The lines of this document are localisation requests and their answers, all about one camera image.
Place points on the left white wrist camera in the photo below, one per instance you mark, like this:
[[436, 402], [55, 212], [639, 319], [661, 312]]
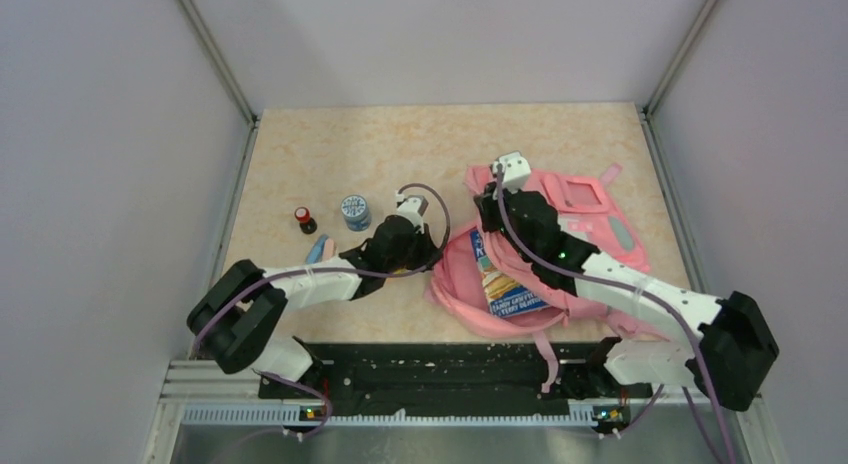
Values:
[[412, 208]]

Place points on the blue correction tape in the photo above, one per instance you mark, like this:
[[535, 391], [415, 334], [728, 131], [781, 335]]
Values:
[[316, 252]]

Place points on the black base bar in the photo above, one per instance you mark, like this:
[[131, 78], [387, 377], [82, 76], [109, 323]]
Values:
[[460, 380]]

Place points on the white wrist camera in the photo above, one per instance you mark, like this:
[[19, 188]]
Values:
[[412, 208], [513, 169]]

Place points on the blue round jar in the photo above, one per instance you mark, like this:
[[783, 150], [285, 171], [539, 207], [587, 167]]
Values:
[[356, 213]]

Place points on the metal frame rail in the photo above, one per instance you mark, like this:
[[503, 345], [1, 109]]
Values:
[[648, 112], [249, 119]]

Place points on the red black stamp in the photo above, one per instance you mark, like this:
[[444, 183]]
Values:
[[306, 222]]

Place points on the metal frame rail left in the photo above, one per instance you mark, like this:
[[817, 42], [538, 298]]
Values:
[[249, 119]]

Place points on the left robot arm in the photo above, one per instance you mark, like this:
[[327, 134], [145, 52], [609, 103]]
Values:
[[234, 323]]

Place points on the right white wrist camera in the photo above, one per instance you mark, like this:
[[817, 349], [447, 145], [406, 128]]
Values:
[[513, 169]]

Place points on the blue treehouse book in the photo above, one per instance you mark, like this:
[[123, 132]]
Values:
[[505, 297]]

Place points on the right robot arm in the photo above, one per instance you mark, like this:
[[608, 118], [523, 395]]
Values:
[[732, 346]]

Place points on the metal frame rail right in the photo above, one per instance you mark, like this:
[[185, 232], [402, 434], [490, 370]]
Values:
[[648, 112]]

